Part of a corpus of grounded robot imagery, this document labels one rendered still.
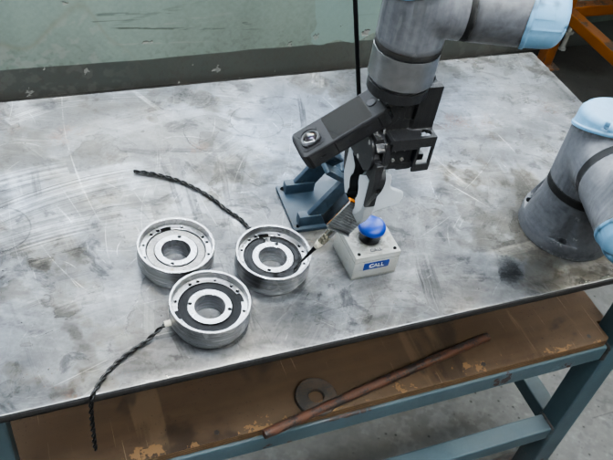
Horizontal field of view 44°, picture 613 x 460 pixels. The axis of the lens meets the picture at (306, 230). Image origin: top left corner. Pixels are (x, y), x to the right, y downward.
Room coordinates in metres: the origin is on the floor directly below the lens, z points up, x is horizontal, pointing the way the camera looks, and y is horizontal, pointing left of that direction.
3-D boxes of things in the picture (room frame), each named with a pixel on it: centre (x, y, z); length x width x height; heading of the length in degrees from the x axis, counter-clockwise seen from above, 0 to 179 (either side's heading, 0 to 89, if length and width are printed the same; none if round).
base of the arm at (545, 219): (0.94, -0.41, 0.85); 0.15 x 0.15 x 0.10
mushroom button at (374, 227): (0.78, -0.09, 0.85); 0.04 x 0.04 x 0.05
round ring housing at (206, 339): (0.62, 0.10, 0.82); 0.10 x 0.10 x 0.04
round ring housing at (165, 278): (0.70, 0.17, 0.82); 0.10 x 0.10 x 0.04
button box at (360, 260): (0.78, -0.09, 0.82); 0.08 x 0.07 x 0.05; 118
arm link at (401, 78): (0.75, -0.07, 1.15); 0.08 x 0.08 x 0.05
